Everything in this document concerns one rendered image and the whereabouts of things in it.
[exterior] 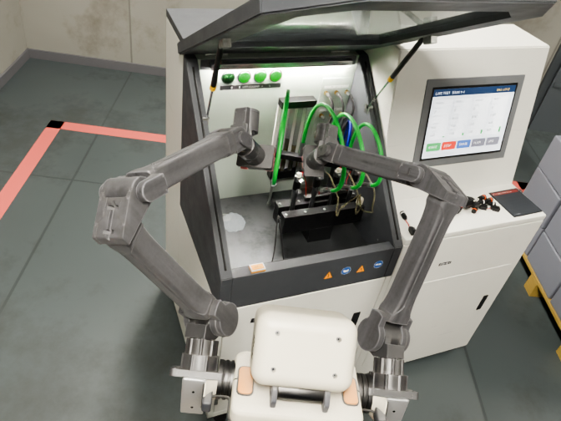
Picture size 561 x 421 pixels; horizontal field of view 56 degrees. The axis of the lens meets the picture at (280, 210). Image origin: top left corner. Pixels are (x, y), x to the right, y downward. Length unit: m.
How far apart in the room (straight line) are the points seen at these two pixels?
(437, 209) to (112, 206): 0.68
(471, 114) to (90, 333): 2.01
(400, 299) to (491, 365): 1.88
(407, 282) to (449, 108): 1.03
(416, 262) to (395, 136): 0.88
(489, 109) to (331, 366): 1.44
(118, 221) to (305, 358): 0.45
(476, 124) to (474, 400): 1.39
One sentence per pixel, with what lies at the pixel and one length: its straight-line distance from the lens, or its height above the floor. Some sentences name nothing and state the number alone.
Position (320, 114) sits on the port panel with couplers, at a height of 1.21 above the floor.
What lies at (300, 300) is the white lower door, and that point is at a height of 0.76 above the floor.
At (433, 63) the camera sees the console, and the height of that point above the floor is 1.50.
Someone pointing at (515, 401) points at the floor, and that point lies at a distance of 3.01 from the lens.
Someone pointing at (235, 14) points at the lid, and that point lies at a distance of 1.23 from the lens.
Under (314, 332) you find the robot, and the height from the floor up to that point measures 1.38.
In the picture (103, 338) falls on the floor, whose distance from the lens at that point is 2.76.
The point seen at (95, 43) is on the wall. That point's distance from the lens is 5.00.
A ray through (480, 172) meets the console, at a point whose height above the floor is 1.05.
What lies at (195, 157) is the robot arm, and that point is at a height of 1.56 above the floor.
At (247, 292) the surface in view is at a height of 0.86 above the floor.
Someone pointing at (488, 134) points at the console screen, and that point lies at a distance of 2.31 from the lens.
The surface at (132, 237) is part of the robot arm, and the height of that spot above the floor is 1.55.
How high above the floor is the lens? 2.22
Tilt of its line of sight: 40 degrees down
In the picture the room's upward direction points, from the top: 11 degrees clockwise
